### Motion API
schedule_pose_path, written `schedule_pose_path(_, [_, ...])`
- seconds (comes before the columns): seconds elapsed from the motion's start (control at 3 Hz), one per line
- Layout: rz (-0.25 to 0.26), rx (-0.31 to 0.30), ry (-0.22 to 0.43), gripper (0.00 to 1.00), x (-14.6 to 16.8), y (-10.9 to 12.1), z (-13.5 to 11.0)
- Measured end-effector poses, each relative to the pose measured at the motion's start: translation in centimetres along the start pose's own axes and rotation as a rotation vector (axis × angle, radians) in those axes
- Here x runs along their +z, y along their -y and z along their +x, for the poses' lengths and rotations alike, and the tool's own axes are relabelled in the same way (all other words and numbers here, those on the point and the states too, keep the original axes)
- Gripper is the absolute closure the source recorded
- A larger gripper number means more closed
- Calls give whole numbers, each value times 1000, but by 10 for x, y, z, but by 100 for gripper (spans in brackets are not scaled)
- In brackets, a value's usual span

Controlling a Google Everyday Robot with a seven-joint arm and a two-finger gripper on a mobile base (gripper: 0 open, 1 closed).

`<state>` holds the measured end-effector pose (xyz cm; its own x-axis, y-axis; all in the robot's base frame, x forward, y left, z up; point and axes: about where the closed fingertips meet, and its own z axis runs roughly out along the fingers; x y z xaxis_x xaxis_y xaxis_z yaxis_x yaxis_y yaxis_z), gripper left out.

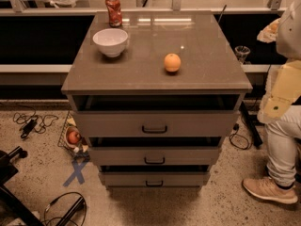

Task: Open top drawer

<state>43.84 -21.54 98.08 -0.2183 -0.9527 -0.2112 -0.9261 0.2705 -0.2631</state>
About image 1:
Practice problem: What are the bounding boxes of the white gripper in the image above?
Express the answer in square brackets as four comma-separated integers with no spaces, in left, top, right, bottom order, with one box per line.
[257,19,301,124]

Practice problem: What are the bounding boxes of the grey top drawer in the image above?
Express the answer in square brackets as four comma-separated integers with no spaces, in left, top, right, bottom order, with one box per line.
[73,112,239,137]

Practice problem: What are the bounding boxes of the grey drawer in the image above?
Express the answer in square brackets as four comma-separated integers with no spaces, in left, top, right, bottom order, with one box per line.
[73,112,239,137]
[88,147,219,166]
[99,172,210,187]

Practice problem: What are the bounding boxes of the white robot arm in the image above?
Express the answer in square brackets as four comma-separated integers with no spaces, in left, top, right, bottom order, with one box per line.
[257,0,301,124]

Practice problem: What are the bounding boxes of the grey drawer cabinet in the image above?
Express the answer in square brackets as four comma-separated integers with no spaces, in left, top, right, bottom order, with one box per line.
[60,10,254,191]

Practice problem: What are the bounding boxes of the grey middle drawer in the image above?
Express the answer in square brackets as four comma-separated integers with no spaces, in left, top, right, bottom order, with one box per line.
[88,147,219,166]

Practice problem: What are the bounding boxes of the grey bottom drawer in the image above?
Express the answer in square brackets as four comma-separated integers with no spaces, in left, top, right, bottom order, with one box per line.
[99,172,210,187]

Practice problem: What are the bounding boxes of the clear glass cup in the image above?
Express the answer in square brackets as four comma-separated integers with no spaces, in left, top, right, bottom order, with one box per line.
[234,45,250,64]

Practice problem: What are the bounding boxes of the orange fruit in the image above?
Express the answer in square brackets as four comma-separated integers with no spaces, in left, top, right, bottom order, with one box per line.
[164,54,182,73]

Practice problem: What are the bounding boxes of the person leg light trousers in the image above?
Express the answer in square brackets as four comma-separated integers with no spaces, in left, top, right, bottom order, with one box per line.
[265,105,301,187]

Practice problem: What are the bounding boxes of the tan sneaker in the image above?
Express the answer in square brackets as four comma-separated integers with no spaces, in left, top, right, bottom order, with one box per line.
[243,177,298,204]

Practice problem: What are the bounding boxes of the crushed red soda can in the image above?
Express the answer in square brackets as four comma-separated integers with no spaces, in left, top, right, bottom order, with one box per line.
[105,0,122,27]

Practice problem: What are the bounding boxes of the white ceramic bowl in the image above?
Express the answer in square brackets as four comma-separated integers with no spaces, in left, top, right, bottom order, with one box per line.
[92,28,129,57]

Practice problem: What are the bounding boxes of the red apple in basket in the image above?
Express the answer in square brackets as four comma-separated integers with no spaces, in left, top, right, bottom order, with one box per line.
[67,131,81,144]

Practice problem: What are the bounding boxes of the blue tape cross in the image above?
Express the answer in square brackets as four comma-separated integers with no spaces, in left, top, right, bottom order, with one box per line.
[63,159,89,187]

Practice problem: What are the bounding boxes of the black stand base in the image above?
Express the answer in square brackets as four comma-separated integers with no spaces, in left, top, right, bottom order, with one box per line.
[0,147,43,226]

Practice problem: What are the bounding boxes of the black cable right floor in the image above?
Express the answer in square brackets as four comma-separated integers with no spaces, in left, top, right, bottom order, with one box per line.
[229,123,253,151]

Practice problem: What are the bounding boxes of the wire basket on floor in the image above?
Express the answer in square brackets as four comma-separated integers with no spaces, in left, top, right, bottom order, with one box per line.
[57,111,89,159]

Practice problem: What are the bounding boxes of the black power adapter with cable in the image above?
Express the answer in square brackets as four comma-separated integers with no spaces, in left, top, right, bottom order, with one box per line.
[12,105,59,139]

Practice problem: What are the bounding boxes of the black cable on floor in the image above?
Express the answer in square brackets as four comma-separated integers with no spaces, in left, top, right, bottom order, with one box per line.
[42,191,87,226]

